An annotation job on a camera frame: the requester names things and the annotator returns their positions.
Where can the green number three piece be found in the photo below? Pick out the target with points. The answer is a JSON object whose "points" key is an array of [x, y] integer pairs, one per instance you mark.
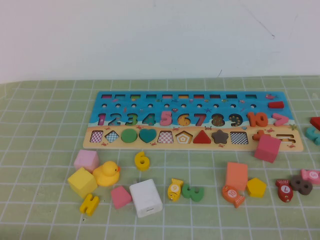
{"points": [[186, 191]]}

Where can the yellow pentagon piece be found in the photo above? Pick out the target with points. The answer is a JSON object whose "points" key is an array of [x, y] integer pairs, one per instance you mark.
{"points": [[256, 188]]}

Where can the yellow rubber duck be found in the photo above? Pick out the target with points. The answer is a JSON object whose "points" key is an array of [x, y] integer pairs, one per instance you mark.
{"points": [[106, 175]]}

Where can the green circle piece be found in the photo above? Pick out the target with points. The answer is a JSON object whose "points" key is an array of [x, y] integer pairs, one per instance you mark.
{"points": [[128, 135]]}

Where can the brown star piece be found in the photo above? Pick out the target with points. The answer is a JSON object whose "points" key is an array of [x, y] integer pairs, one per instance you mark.
{"points": [[220, 137]]}

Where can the yellow wooden cube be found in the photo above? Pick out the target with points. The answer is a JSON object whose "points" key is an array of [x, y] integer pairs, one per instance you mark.
{"points": [[81, 182]]}

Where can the orange number ten piece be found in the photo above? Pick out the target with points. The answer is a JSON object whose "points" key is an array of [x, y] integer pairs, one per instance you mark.
{"points": [[251, 120]]}

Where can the white USB charger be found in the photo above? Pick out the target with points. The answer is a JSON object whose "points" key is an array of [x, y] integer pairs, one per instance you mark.
{"points": [[145, 197]]}

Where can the orange square block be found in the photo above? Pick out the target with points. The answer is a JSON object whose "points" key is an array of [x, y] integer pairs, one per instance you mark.
{"points": [[236, 175]]}

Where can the dark pink wooden cube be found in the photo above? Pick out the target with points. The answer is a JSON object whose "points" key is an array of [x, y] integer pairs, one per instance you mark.
{"points": [[267, 150]]}

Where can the orange plus sign piece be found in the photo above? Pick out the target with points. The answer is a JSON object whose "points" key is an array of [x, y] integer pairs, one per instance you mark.
{"points": [[256, 136]]}

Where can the red fish number seven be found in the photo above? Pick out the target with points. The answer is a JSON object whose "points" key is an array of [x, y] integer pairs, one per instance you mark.
{"points": [[285, 190]]}

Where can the teal heart piece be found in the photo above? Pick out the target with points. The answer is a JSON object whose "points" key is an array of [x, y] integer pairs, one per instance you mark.
{"points": [[147, 136]]}

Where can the pink greater-than sign piece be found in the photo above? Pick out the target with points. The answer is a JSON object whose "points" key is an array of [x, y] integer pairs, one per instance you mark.
{"points": [[283, 119]]}

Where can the light pink wooden cube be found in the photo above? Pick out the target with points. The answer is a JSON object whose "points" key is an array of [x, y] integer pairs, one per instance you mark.
{"points": [[86, 160]]}

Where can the orange fish number ten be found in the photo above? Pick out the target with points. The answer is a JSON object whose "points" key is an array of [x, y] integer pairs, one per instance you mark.
{"points": [[231, 193]]}

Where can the pink fish number five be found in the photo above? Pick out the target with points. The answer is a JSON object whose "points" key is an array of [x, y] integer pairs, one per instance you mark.
{"points": [[312, 175]]}

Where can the yellow fish number nine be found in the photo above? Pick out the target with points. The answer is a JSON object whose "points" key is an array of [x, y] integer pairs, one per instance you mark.
{"points": [[174, 190]]}

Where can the red triangle piece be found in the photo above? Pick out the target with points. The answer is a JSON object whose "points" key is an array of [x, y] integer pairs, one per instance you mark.
{"points": [[202, 138]]}

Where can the red wooden piece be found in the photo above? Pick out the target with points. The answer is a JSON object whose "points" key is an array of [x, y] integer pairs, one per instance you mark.
{"points": [[316, 122]]}

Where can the colourful wooden puzzle board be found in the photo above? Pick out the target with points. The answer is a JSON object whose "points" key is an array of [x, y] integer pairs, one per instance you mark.
{"points": [[150, 110]]}

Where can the brown number eight piece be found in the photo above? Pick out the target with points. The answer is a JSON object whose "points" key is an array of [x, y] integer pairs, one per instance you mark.
{"points": [[301, 184]]}

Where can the green checked tablecloth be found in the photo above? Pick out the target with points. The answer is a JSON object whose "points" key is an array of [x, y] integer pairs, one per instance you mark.
{"points": [[50, 225]]}

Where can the yellow letter H piece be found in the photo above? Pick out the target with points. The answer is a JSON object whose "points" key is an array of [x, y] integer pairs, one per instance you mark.
{"points": [[89, 205]]}

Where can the pink trapezoid piece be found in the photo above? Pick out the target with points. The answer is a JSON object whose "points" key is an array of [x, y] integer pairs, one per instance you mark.
{"points": [[120, 197]]}

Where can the teal number piece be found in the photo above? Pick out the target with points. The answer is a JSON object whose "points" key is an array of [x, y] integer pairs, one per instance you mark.
{"points": [[311, 132]]}

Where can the pink number five piece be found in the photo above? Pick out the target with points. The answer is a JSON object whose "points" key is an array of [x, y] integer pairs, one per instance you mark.
{"points": [[163, 114]]}

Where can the yellow number six piece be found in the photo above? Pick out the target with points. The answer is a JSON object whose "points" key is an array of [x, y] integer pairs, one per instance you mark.
{"points": [[143, 167]]}

